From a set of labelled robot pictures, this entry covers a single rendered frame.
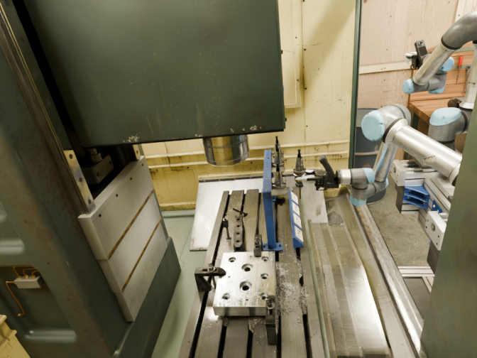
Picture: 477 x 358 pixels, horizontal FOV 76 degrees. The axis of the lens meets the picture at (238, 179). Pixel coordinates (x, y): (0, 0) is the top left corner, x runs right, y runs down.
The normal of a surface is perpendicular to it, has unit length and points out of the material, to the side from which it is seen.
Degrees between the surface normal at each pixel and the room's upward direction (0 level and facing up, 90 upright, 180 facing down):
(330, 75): 90
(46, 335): 17
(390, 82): 91
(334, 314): 8
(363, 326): 8
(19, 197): 90
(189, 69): 90
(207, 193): 24
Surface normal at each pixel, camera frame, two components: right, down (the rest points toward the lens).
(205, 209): -0.16, -0.58
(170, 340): -0.13, -0.87
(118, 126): -0.10, 0.47
